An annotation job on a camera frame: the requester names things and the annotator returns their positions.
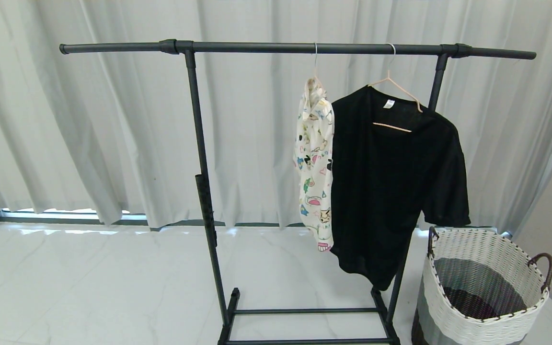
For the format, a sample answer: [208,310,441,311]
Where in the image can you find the black short-sleeved shirt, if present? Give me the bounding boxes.
[330,85,472,291]

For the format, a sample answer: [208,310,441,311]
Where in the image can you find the white curtain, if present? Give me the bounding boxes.
[0,0,552,235]

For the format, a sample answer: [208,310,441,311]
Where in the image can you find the white laundry basket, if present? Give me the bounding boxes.
[410,228,552,345]

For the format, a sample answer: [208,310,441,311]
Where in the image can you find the cream printed garment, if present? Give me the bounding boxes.
[293,76,335,252]

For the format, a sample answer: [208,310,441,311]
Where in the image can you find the black clothes rack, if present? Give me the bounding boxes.
[59,38,538,345]

